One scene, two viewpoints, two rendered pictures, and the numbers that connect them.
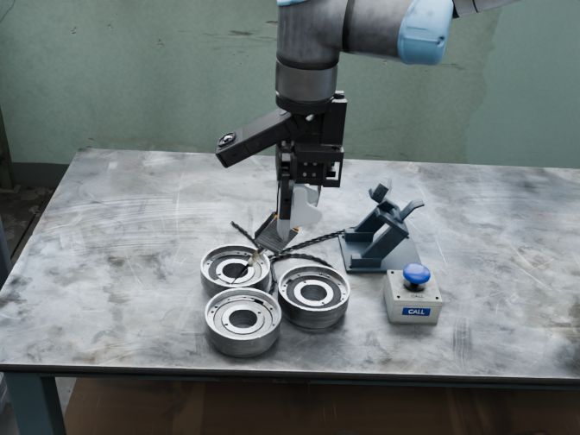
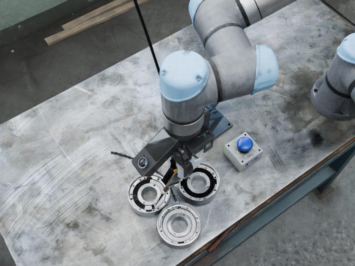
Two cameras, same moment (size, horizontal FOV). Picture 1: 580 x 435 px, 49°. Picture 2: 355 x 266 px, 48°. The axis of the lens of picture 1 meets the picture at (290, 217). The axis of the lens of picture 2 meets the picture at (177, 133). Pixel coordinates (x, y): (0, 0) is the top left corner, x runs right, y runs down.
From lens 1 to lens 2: 0.56 m
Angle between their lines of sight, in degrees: 33
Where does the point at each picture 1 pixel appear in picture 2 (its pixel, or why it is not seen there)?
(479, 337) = (282, 153)
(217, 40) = not seen: outside the picture
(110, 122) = not seen: outside the picture
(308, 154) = (196, 148)
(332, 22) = (211, 99)
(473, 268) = (252, 106)
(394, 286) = (236, 155)
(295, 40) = (186, 114)
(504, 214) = not seen: hidden behind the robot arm
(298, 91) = (190, 132)
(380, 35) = (241, 93)
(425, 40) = (269, 85)
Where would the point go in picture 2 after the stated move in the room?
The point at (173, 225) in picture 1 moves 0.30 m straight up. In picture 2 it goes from (80, 176) to (46, 113)
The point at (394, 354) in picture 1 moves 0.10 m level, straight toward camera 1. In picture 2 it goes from (254, 191) to (270, 228)
